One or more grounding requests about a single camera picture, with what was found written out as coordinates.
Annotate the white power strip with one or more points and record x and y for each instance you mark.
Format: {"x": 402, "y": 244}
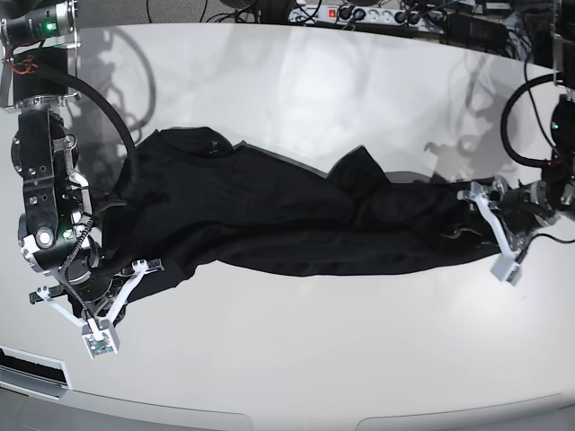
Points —
{"x": 341, "y": 15}

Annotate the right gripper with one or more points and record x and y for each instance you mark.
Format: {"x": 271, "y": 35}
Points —
{"x": 90, "y": 280}

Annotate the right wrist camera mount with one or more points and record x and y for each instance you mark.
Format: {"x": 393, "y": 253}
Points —
{"x": 98, "y": 332}

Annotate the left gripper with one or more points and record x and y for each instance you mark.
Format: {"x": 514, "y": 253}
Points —
{"x": 522, "y": 210}

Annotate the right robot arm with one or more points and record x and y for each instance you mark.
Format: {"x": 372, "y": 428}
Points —
{"x": 40, "y": 58}

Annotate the white table slot bracket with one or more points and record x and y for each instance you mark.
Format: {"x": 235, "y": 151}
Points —
{"x": 33, "y": 374}

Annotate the black t-shirt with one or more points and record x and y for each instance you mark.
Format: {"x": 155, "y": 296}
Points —
{"x": 200, "y": 199}

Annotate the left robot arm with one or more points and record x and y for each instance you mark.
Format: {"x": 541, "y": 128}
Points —
{"x": 557, "y": 171}

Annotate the black power adapter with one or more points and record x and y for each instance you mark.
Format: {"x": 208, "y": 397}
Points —
{"x": 467, "y": 29}

